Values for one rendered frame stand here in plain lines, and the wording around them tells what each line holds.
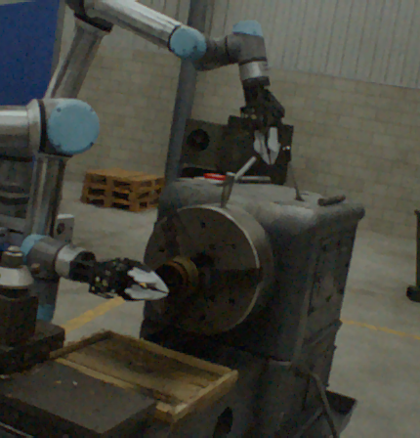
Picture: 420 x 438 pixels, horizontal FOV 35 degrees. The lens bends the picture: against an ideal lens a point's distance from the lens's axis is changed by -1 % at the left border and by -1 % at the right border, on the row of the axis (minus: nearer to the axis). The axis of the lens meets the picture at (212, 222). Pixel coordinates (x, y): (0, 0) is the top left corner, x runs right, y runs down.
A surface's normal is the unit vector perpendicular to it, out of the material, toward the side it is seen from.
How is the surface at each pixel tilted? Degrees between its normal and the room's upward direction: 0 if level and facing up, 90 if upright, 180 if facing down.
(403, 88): 90
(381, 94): 90
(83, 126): 89
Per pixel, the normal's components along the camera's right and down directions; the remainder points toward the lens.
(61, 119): 0.51, 0.20
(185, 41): -0.41, 0.08
